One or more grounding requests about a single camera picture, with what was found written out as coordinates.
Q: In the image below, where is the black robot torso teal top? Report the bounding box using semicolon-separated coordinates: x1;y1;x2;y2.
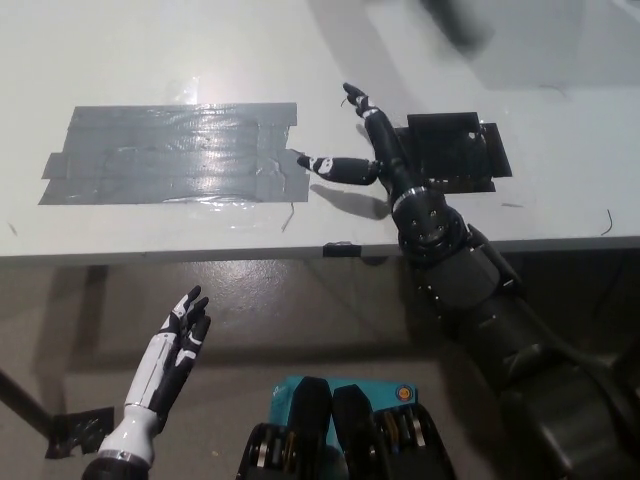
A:
236;375;457;480

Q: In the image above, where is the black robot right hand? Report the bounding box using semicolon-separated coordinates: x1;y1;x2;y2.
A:
296;82;427;204

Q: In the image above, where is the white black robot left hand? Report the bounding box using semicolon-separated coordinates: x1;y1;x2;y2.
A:
101;285;212;464

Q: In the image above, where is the grey duct tape patch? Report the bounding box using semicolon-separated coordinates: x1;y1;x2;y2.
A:
38;102;311;207

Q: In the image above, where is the dark diagonal table leg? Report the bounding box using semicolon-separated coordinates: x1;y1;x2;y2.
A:
0;368;55;443

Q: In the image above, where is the small black tape strip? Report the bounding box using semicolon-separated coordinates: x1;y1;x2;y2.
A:
322;240;362;260

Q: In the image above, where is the black tape patch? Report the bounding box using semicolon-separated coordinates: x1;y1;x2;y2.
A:
393;112;513;194

